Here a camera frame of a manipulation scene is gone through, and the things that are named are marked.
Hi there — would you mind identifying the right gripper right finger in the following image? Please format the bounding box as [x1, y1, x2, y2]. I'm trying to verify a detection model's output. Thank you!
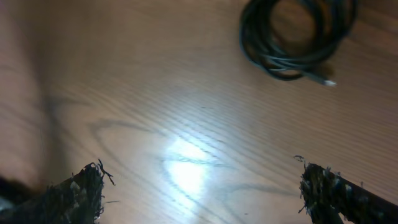
[294, 155, 397, 224]

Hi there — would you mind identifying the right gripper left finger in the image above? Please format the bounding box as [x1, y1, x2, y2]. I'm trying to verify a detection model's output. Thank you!
[1, 161, 113, 224]

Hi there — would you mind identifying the black cable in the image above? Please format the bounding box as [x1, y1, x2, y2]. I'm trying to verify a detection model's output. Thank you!
[238, 0, 359, 87]

